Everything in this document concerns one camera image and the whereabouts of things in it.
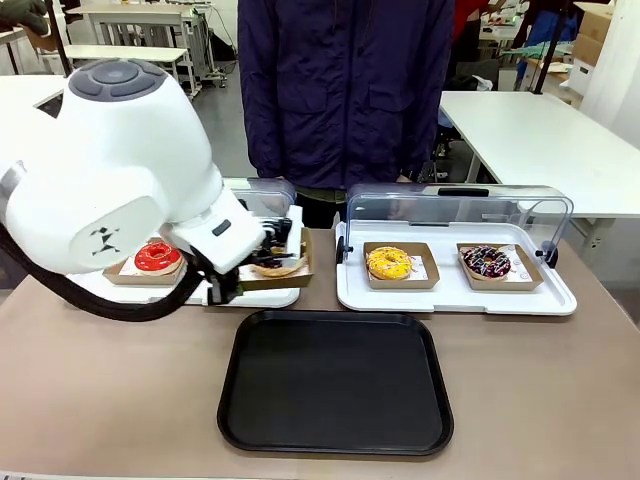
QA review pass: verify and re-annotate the olive green garment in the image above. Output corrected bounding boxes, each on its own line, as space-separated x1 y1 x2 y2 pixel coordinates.
0 0 49 32

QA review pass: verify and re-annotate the black pole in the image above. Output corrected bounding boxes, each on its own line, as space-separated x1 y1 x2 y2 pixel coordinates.
531 0 567 96
45 0 74 80

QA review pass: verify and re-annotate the red glazed donut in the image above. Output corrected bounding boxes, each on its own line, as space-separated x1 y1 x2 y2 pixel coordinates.
133 241 184 277

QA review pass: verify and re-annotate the white display case base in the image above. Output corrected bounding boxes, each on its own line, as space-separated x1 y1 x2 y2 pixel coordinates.
64 203 306 309
334 219 579 317

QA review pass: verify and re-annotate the person in red top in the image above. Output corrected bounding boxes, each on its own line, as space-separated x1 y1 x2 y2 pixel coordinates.
452 0 506 92

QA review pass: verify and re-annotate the large white table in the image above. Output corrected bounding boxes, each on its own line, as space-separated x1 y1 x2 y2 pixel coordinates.
437 89 640 220

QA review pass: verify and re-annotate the white bench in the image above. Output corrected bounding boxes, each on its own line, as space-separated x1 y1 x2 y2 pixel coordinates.
64 44 190 96

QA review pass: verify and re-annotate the brown cardboard donut tray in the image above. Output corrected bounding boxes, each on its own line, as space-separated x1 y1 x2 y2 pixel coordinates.
236 226 316 292
362 241 441 291
456 242 545 293
102 256 189 287

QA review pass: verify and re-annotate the dark purple sprinkled donut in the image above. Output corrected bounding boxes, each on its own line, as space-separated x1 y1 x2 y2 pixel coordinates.
461 244 512 281

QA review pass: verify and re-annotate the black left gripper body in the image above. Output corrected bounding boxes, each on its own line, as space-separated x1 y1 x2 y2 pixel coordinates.
203 269 237 307

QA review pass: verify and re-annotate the black cable sleeve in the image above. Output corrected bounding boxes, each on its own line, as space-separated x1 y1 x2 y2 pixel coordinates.
0 219 214 324

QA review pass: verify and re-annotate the white workbench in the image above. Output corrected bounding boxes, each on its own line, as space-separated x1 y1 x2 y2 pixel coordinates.
64 3 226 89

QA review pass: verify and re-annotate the white storage box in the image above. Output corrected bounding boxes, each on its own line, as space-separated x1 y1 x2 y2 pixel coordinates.
568 57 601 92

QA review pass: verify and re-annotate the chocolate sprinkled donut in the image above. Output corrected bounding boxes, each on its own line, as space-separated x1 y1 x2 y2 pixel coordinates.
251 261 302 279

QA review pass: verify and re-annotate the clear display case lid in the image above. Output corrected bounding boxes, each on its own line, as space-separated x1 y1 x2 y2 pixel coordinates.
345 182 575 267
222 176 298 224

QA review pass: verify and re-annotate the yellow glazed donut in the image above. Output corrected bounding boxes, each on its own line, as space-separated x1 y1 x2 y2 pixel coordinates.
366 245 414 281

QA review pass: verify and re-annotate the black serving tray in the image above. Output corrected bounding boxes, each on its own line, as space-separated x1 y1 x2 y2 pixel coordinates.
216 308 455 456

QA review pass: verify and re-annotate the green cloth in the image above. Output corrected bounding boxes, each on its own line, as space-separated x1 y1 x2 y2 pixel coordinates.
499 41 576 64

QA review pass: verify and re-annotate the person in navy jacket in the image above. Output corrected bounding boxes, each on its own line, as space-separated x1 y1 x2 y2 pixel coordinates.
236 0 456 230

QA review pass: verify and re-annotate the brown cardboard box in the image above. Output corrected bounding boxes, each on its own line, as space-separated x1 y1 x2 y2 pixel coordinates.
572 2 617 67

